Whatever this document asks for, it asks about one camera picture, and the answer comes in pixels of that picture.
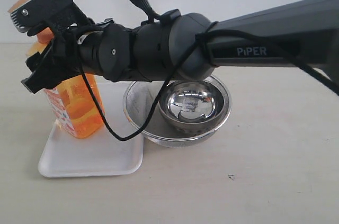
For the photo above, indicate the orange pump soap bottle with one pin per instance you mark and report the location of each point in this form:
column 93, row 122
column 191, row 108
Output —
column 70, row 101

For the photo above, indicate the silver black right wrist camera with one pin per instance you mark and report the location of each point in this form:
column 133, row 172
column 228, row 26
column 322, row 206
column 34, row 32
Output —
column 33, row 16

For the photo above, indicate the white rectangular plastic tray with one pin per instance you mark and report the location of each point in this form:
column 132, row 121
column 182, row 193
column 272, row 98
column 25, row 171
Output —
column 101, row 154

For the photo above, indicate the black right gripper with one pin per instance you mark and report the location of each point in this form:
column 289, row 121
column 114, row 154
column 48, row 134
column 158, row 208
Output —
column 61, row 60

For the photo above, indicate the small stainless steel bowl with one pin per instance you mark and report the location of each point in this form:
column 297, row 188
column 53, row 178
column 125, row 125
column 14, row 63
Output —
column 193, row 107

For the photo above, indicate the steel mesh colander basin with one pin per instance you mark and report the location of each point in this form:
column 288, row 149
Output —
column 137, row 102

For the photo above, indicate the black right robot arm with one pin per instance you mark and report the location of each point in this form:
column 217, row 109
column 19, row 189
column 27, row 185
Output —
column 173, row 46

